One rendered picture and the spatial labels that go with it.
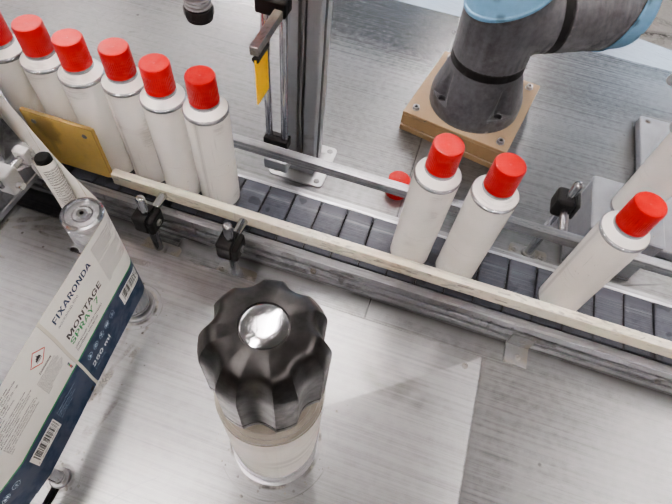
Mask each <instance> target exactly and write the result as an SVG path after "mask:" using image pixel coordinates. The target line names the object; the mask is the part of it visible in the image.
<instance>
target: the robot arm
mask: <svg viewBox="0 0 672 504"><path fill-rule="evenodd" d="M463 3H464V5H463V9H462V13H461V17H460V21H459V24H458V28H457V32H456V36H455V40H454V43H453V47H452V51H451V54H450V55H449V57H448V58H447V60H446V61H445V63H444V64H443V66H442V67H441V68H440V70H439V71H438V73H437V74H436V76H435V77H434V80H433V82H432V86H431V90H430V95H429V100H430V104H431V107H432V109H433V111H434V112H435V113H436V115H437V116H438V117H439V118H440V119H441V120H443V121H444V122H445V123H447V124H448V125H450V126H452V127H454V128H456V129H459V130H461V131H465V132H469V133H476V134H488V133H494V132H498V131H501V130H503V129H505V128H507V127H508V126H510V125H511V124H512V123H513V122H514V120H515V119H516V117H517V115H518V113H519V110H520V108H521V105H522V101H523V77H524V71H525V68H526V66H527V64H528V62H529V59H530V57H531V56H532V55H535V54H551V53H567V52H582V51H592V52H602V51H605V50H608V49H616V48H622V47H625V46H627V45H629V44H631V43H633V42H634V41H636V40H637V39H638V38H639V37H640V36H641V34H643V33H644V32H645V31H646V30H647V29H648V28H649V26H650V25H651V24H652V22H653V20H654V19H655V17H656V15H657V13H658V11H659V8H660V6H661V3H662V0H464V2H463Z"/></svg>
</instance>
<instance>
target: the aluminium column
mask: <svg viewBox="0 0 672 504"><path fill-rule="evenodd" d="M332 4H333V0H307V20H306V41H305V62H304V79H303V98H302V132H303V154H306V155H309V156H312V157H316V158H319V159H320V156H321V149H322V136H323V122H324V109H325V96H326V83H327V70H328V57H329V44H330V31H331V18H332ZM302 14H303V0H292V10H291V11H290V13H289V14H288V135H289V136H291V144H290V146H289V148H288V149H289V150H292V151H296V152H299V153H300V136H299V125H298V107H299V84H300V64H301V39H302ZM290 168H293V169H297V170H300V171H303V172H307V173H310V174H312V173H313V172H314V171H312V170H309V169H305V168H302V167H299V166H295V165H292V164H291V165H290Z"/></svg>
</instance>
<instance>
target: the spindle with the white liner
mask: <svg viewBox="0 0 672 504"><path fill-rule="evenodd" d="M327 322H328V320H327V317H326V315H325V313H324V311H323V310H322V308H321V307H320V306H319V304H318V303H317V302H316V301H315V300H314V299H313V298H312V297H310V296H307V295H301V294H298V293H295V292H293V291H292V290H290V289H289V287H288V286H287V284H286V283H285V282H284V281H279V280H272V279H263V280H262V281H261V282H259V283H257V284H256V285H254V286H251V287H246V288H236V287H235V288H233V289H231V290H230V291H228V292H227V293H225V294H224V295H223V296H222V297H221V298H219V299H218V300H217V302H216V303H215V304H214V319H213V320H212V321H211V322H210V323H209V324H208V325H207V326H206V327H204V328H203V329H202V331H201V332H200V333H199V336H198V342H197V356H198V362H199V365H200V367H201V369H202V372H203V374H204V376H205V378H206V381H207V383H208V385H209V388H210V389H211V390H212V391H213V393H214V400H215V406H216V410H217V413H218V415H219V418H220V420H221V421H222V423H223V426H224V428H225V431H226V432H227V434H228V437H229V439H230V441H231V444H232V448H233V451H234V456H235V459H236V461H237V463H238V465H239V467H240V468H241V470H242V471H243V472H244V473H245V474H246V475H247V476H248V477H249V478H251V479H252V480H254V481H256V482H258V483H260V484H263V485H269V486H278V485H284V484H287V483H290V482H292V481H294V480H296V479H297V478H299V477H300V476H301V475H302V474H303V473H304V472H305V471H306V470H307V469H308V468H309V466H310V465H311V463H312V462H313V460H314V457H315V455H316V451H317V447H318V433H319V431H318V429H319V425H320V418H321V415H322V409H323V404H324V400H325V393H326V383H327V378H328V373H329V368H330V363H331V358H332V350H331V349H330V347H329V346H328V344H327V343H326V342H325V335H326V329H327Z"/></svg>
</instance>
